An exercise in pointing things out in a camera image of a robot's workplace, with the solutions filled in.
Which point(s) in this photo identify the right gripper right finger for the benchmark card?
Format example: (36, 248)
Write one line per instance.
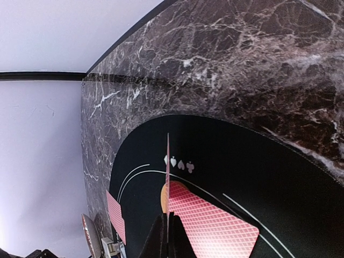
(179, 244)

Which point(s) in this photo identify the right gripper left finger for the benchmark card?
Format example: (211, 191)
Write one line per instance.
(156, 245)

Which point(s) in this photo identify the red card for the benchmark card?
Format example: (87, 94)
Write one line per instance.
(115, 216)
(211, 231)

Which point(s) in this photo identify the orange big blind button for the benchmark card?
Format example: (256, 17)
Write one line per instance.
(163, 196)

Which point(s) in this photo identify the yellow playing card box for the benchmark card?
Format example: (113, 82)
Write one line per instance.
(112, 249)

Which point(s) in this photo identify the floral ceramic plate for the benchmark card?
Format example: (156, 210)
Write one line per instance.
(92, 237)

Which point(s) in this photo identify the round black poker mat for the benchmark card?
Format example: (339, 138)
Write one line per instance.
(296, 205)

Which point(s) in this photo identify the left black frame post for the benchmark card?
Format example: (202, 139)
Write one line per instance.
(42, 76)

